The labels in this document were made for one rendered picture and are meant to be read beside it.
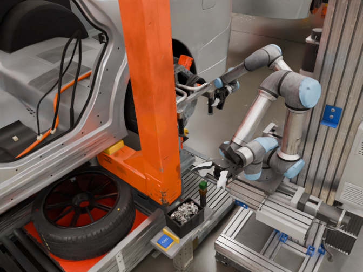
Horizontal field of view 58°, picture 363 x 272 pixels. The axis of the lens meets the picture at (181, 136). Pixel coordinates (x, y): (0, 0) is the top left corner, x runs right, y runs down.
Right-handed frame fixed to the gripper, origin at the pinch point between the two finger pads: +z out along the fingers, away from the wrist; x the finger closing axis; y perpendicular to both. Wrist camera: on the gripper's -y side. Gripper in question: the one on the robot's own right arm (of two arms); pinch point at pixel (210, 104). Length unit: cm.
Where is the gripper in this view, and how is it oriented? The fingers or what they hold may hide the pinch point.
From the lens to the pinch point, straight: 245.6
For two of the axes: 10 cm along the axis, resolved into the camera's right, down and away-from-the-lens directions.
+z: -6.4, 4.8, -6.0
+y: -0.5, -8.1, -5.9
